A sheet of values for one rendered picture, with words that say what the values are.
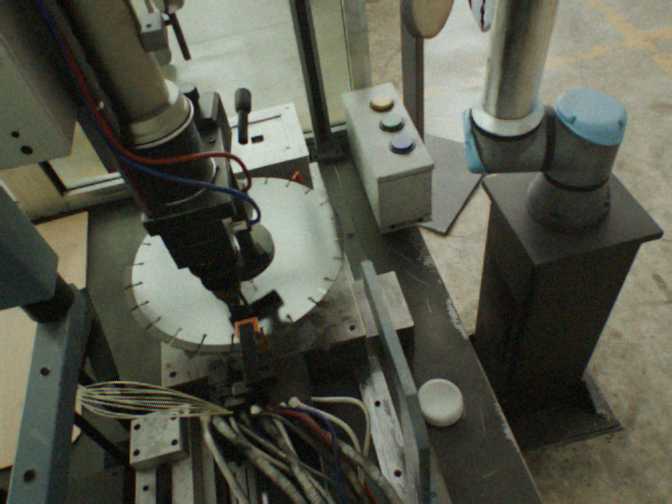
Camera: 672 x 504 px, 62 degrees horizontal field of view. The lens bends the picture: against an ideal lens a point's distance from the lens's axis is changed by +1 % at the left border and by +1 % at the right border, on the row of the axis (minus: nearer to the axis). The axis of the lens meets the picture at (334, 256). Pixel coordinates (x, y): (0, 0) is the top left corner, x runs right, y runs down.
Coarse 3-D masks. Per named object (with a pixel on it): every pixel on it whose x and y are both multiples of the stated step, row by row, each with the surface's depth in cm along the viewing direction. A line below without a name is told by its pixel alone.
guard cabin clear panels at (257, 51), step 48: (144, 0) 100; (192, 0) 101; (240, 0) 103; (336, 0) 107; (192, 48) 108; (240, 48) 110; (288, 48) 112; (336, 48) 114; (288, 96) 120; (336, 96) 122
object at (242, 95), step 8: (240, 88) 64; (240, 96) 63; (248, 96) 64; (240, 104) 63; (248, 104) 63; (240, 112) 63; (248, 112) 63; (240, 120) 62; (240, 128) 62; (240, 136) 61; (240, 144) 62
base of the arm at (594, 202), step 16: (544, 176) 103; (608, 176) 99; (528, 192) 109; (544, 192) 104; (560, 192) 101; (576, 192) 100; (592, 192) 100; (608, 192) 104; (528, 208) 109; (544, 208) 105; (560, 208) 104; (576, 208) 102; (592, 208) 102; (608, 208) 105; (544, 224) 107; (560, 224) 104; (576, 224) 103; (592, 224) 104
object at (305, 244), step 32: (256, 192) 93; (288, 192) 92; (288, 224) 87; (320, 224) 86; (160, 256) 86; (288, 256) 83; (320, 256) 82; (160, 288) 82; (192, 288) 81; (256, 288) 80; (288, 288) 79; (160, 320) 78; (192, 320) 78; (224, 320) 77; (288, 320) 76
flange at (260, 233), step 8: (256, 224) 87; (256, 232) 86; (264, 232) 85; (256, 240) 84; (264, 240) 84; (272, 240) 84; (264, 248) 83; (272, 248) 83; (264, 264) 82; (256, 272) 82
